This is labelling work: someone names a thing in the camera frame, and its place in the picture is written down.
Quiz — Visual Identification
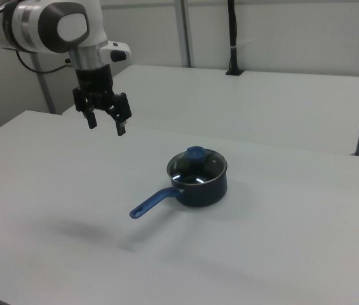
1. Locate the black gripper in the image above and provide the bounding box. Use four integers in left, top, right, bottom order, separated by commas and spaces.
72, 64, 133, 137

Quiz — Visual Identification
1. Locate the glass lid blue knob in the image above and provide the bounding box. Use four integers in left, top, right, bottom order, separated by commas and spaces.
166, 145, 227, 186

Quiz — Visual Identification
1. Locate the dark blue saucepan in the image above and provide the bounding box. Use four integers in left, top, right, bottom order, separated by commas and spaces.
129, 149, 229, 220

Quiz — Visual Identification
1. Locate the slim grey partition post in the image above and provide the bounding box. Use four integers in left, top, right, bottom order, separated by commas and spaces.
32, 52, 57, 115

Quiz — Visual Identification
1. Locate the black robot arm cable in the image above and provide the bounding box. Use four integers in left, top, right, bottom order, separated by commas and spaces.
15, 51, 72, 74

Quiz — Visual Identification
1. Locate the wide grey partition post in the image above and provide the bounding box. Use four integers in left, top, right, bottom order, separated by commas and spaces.
173, 0, 196, 69

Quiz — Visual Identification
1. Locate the black camera pole white band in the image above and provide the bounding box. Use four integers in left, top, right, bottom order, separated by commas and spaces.
225, 0, 245, 77

